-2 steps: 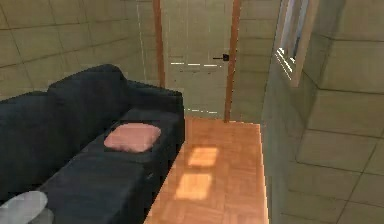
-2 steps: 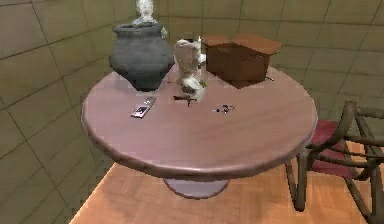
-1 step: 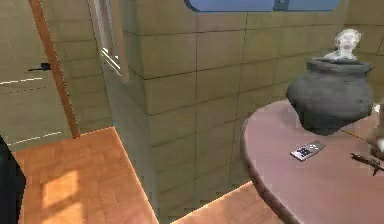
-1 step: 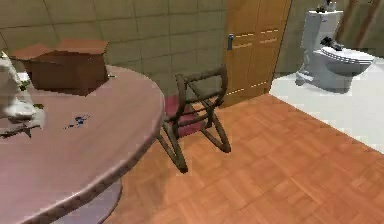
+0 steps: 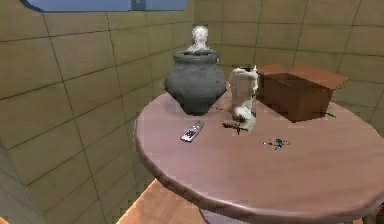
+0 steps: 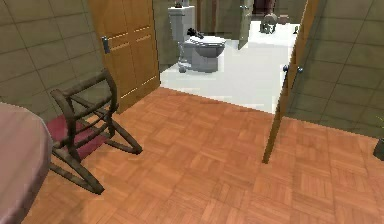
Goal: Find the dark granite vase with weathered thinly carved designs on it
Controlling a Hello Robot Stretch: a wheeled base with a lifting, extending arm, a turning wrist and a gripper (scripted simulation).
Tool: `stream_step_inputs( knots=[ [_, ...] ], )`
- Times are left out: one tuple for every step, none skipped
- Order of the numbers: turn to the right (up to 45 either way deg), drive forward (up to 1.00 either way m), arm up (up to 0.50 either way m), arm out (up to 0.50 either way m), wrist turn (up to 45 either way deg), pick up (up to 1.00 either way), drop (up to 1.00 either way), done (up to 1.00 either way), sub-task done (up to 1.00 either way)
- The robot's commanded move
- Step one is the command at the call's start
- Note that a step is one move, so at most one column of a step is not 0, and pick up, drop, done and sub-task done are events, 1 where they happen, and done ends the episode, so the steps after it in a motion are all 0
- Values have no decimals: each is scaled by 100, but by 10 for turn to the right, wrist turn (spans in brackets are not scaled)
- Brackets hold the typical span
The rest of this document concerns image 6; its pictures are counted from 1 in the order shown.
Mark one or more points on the pale pink round table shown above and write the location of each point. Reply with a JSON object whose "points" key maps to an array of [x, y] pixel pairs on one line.
{"points": [[20, 160]]}

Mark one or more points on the round dark door knob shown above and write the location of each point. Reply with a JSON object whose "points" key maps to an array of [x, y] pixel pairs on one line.
{"points": [[299, 70]]}

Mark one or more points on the brown wooden open door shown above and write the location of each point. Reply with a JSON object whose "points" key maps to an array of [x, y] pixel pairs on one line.
{"points": [[290, 83]]}

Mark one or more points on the brown wooden panelled door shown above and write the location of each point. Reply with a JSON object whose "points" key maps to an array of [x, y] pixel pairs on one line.
{"points": [[130, 46]]}

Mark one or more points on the small dark object on cistern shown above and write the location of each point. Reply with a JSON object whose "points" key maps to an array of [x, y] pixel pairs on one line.
{"points": [[178, 4]]}

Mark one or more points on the dark green plant pot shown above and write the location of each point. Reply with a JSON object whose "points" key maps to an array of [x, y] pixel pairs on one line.
{"points": [[379, 148]]}

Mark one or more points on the white toilet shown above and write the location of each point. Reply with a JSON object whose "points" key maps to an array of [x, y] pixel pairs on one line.
{"points": [[200, 50]]}

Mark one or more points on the dark wooden chair red seat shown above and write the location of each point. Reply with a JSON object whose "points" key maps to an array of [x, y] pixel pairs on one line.
{"points": [[71, 120]]}

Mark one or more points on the olive green inner door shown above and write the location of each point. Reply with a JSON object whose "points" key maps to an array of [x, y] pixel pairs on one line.
{"points": [[245, 20]]}

